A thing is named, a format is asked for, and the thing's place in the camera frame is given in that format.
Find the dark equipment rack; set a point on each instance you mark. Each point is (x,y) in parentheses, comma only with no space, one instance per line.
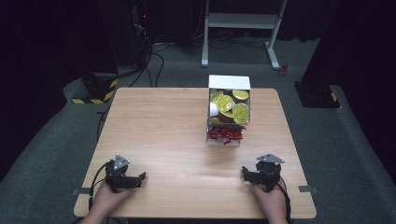
(140,28)

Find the white metal stand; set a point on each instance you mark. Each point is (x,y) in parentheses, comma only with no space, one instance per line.
(241,20)

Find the pile of yellow-lidded cups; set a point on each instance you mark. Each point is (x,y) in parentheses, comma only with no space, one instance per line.
(225,103)

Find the white divided box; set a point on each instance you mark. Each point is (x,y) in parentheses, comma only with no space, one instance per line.
(229,82)

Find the person's left hand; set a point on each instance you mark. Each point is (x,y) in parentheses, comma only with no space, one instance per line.
(107,199)

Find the grey tape strip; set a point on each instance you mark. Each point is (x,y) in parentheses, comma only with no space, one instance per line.
(307,188)
(81,191)

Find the small red floor object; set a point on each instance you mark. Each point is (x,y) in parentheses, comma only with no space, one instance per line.
(282,70)

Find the pile of red stirrers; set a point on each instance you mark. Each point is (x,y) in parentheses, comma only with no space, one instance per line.
(226,133)

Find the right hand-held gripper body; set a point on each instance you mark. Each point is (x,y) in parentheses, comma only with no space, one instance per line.
(268,172)

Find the black yellow-striped stand base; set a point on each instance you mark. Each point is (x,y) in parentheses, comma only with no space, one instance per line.
(99,90)

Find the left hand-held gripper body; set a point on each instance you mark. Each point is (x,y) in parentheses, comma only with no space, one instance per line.
(117,174)

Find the person's right hand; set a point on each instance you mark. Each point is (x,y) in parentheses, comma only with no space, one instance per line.
(271,201)

